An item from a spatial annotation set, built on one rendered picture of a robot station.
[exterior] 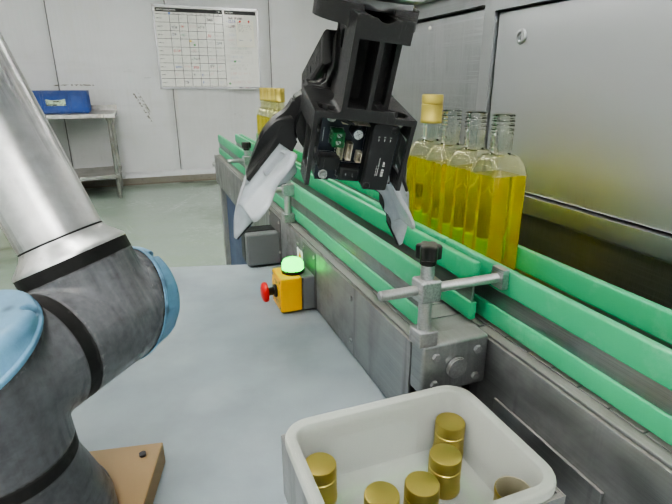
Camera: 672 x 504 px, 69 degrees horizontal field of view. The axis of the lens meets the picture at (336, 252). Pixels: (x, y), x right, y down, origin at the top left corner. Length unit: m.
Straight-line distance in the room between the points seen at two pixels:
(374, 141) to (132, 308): 0.31
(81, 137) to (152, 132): 0.77
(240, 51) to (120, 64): 1.37
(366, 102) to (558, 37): 0.52
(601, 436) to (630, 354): 0.09
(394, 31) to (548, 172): 0.53
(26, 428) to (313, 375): 0.43
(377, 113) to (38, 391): 0.35
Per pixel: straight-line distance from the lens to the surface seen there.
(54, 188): 0.55
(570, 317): 0.57
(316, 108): 0.33
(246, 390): 0.77
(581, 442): 0.58
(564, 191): 0.79
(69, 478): 0.54
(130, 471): 0.63
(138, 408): 0.77
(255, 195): 0.40
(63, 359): 0.49
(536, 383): 0.61
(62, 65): 6.47
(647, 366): 0.52
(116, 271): 0.54
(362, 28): 0.32
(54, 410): 0.50
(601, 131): 0.75
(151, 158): 6.49
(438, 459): 0.56
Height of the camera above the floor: 1.18
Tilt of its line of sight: 19 degrees down
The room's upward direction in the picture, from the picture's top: straight up
